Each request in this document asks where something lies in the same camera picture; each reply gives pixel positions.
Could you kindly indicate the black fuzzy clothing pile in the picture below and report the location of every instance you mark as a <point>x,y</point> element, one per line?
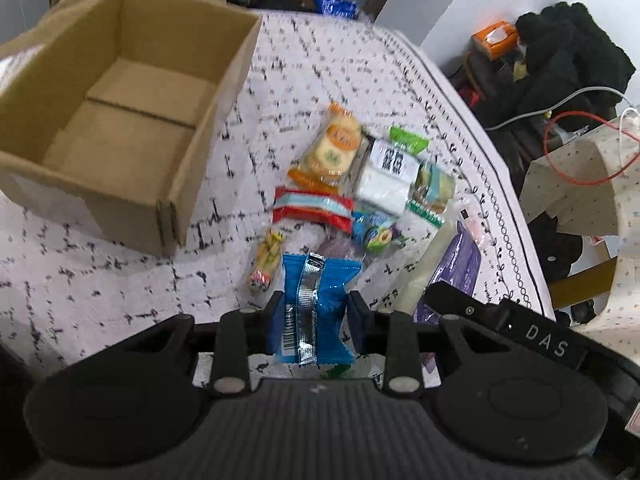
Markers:
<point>565,51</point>

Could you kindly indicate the white rice cake packet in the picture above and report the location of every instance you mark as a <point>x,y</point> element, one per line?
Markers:
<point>386,177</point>

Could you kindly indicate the blue green olive snack packet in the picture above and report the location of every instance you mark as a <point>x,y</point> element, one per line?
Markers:
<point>375,233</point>

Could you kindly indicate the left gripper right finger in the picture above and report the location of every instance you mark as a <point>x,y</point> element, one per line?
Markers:
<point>359,318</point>

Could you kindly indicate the bright green snack packet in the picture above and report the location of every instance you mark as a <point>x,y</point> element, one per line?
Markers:
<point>409,140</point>

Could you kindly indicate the white black patterned bedspread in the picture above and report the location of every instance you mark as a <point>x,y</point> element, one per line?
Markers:
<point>320,92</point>

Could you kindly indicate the brown cardboard box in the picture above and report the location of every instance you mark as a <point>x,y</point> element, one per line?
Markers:
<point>108,119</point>

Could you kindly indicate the red white snack packet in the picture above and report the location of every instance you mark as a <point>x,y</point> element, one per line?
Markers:
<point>314,207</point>

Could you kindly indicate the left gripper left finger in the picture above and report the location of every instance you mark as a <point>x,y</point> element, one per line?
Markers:
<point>274,317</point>

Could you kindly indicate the orange tissue box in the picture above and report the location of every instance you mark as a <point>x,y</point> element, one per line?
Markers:
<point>496,40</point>

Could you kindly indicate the blue foil bag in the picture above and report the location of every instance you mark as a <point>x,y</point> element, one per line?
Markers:
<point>337,8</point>

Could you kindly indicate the yellow candy stick packet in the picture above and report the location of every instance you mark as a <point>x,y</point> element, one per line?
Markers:
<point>266,263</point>

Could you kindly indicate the blue silver snack packet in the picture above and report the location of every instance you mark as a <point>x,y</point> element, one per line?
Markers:
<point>309,328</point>

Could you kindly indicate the white patterned fabric chair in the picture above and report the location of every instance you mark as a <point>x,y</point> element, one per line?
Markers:
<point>591,186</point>

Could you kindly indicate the teal green biscuit packet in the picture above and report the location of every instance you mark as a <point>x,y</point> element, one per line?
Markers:
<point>431,194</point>

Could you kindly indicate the orange cracker packet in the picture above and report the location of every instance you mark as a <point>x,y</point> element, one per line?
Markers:
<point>329,158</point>

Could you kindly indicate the purple clear snack packet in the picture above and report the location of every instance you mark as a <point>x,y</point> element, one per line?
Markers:
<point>452,257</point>

